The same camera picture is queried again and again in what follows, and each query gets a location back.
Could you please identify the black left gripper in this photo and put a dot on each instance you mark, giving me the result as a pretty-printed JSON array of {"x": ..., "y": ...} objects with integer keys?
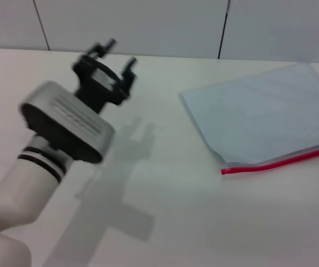
[{"x": 98, "y": 83}]

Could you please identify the clear document bag red zipper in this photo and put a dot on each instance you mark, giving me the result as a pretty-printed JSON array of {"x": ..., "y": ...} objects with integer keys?
[{"x": 259, "y": 116}]

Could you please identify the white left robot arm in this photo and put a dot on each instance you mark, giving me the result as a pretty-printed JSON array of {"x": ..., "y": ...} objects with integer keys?
[{"x": 17, "y": 194}]

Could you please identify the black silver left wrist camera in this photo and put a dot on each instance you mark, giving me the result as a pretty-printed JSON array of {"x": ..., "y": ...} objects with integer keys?
[{"x": 65, "y": 130}]

